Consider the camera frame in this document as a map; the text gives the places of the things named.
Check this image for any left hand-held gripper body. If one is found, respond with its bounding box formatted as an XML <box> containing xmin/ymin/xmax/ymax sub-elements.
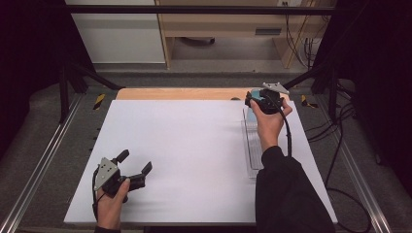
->
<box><xmin>93</xmin><ymin>156</ymin><xmax>131</xmax><ymax>204</ymax></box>

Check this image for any grey label plate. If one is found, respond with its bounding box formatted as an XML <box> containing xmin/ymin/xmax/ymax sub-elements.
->
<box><xmin>255</xmin><ymin>28</ymin><xmax>283</xmax><ymax>36</ymax></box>

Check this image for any hanging cable bundle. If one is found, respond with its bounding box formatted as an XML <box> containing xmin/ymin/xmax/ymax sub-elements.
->
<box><xmin>282</xmin><ymin>1</ymin><xmax>325</xmax><ymax>70</ymax></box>

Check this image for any clear plastic tray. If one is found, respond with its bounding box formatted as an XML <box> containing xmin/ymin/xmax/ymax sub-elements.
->
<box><xmin>241</xmin><ymin>107</ymin><xmax>271</xmax><ymax>180</ymax></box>

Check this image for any black curtain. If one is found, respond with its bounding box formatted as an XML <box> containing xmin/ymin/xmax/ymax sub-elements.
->
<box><xmin>0</xmin><ymin>0</ymin><xmax>97</xmax><ymax>159</ymax></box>
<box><xmin>312</xmin><ymin>0</ymin><xmax>412</xmax><ymax>190</ymax></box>

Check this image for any black floor cable bundle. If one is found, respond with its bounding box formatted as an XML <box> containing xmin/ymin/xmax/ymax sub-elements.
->
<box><xmin>305</xmin><ymin>79</ymin><xmax>358</xmax><ymax>190</ymax></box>

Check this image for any right hand-held gripper cable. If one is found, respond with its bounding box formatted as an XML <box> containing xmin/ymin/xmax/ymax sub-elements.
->
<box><xmin>267</xmin><ymin>93</ymin><xmax>373</xmax><ymax>233</ymax></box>

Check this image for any white board sheet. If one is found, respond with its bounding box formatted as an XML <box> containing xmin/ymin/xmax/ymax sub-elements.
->
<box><xmin>63</xmin><ymin>99</ymin><xmax>338</xmax><ymax>225</ymax></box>

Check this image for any hand-held gripper cable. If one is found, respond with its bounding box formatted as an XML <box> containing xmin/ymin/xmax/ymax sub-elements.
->
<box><xmin>91</xmin><ymin>167</ymin><xmax>101</xmax><ymax>222</ymax></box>
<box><xmin>267</xmin><ymin>93</ymin><xmax>373</xmax><ymax>233</ymax></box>

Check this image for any person's left hand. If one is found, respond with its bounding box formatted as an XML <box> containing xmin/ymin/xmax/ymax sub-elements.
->
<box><xmin>96</xmin><ymin>178</ymin><xmax>131</xmax><ymax>229</ymax></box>

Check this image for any wooden table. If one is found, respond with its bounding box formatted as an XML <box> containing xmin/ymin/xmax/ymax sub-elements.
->
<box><xmin>116</xmin><ymin>87</ymin><xmax>291</xmax><ymax>102</ymax></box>

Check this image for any person's right hand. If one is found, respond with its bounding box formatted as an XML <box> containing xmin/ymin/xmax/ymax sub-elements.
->
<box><xmin>250</xmin><ymin>98</ymin><xmax>292</xmax><ymax>153</ymax></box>

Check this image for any white cabinet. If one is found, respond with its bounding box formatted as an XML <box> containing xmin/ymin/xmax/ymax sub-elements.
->
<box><xmin>65</xmin><ymin>0</ymin><xmax>166</xmax><ymax>64</ymax></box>

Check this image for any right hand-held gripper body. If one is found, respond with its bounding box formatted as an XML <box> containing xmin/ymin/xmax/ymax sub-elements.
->
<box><xmin>257</xmin><ymin>82</ymin><xmax>291</xmax><ymax>116</ymax></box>

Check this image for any black metal frame stand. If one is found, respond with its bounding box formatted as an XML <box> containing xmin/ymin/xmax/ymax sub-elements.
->
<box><xmin>57</xmin><ymin>59</ymin><xmax>126</xmax><ymax>124</ymax></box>
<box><xmin>277</xmin><ymin>61</ymin><xmax>342</xmax><ymax>123</ymax></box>

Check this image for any wooden desk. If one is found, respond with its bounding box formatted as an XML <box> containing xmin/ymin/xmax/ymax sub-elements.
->
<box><xmin>154</xmin><ymin>0</ymin><xmax>338</xmax><ymax>70</ymax></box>

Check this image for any left hand-held gripper cable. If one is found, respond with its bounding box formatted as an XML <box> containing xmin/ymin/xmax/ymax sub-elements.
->
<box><xmin>91</xmin><ymin>167</ymin><xmax>101</xmax><ymax>222</ymax></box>

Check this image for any black metal frame bar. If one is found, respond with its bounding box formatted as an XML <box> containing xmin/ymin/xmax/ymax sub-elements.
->
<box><xmin>64</xmin><ymin>4</ymin><xmax>338</xmax><ymax>16</ymax></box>

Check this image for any aluminium rail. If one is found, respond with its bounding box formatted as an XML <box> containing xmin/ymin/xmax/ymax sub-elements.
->
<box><xmin>0</xmin><ymin>92</ymin><xmax>85</xmax><ymax>233</ymax></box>
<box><xmin>316</xmin><ymin>94</ymin><xmax>394</xmax><ymax>233</ymax></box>

